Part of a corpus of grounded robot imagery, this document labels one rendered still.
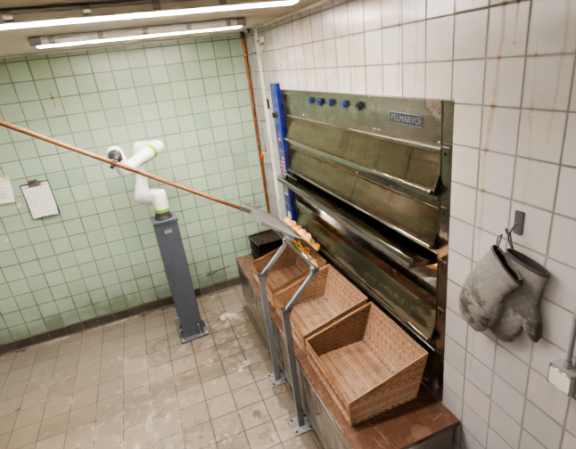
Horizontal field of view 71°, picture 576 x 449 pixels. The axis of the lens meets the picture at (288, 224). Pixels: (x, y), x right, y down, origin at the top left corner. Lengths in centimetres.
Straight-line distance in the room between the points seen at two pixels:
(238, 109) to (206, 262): 166
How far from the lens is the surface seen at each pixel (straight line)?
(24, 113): 412
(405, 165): 200
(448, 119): 174
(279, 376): 336
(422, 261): 193
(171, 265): 364
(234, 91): 414
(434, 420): 234
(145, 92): 403
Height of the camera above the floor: 232
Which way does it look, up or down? 22 degrees down
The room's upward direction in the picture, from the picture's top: 7 degrees counter-clockwise
